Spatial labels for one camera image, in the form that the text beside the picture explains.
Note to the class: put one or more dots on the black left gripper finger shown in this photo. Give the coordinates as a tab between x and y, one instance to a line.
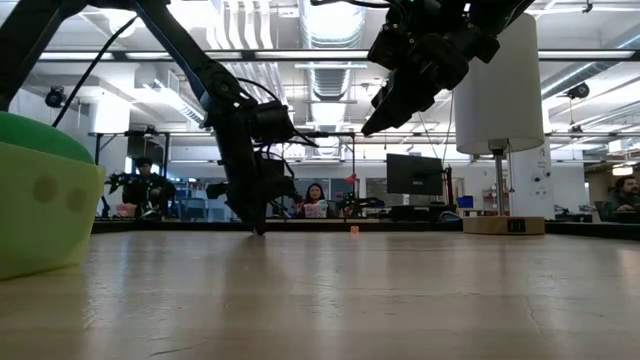
260	215
245	215

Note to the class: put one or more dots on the green foam die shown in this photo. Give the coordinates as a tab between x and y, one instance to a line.
35	137

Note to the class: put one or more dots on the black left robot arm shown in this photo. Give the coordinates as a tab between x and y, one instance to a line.
190	55

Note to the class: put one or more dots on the white plastic container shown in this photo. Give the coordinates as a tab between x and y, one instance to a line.
315	210

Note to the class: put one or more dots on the black computer monitor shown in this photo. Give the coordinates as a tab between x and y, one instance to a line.
412	174

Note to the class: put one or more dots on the yellow translucent plastic bin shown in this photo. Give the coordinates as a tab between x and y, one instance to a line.
45	235

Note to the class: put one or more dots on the black background rig frame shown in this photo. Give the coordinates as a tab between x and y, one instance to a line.
150	134
354	160

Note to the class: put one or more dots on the white cylinder table lamp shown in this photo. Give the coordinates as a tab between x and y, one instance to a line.
505	100

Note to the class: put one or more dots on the person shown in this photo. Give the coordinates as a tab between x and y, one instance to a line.
622	197
147	192
315	195

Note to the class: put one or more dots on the black ceiling spotlight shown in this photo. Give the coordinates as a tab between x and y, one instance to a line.
579	91
55	98

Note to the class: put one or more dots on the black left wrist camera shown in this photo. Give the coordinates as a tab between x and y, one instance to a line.
272	124

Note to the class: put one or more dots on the black background robot arm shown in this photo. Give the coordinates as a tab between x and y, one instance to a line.
360	202
115	181

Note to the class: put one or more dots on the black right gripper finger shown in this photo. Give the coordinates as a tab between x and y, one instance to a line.
385	92
405	102

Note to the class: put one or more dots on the black metal table frame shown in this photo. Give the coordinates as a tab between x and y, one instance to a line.
400	226

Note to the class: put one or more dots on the small orange die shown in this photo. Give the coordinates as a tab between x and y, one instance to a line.
354	230

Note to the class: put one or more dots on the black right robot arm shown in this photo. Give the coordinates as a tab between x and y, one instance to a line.
500	10

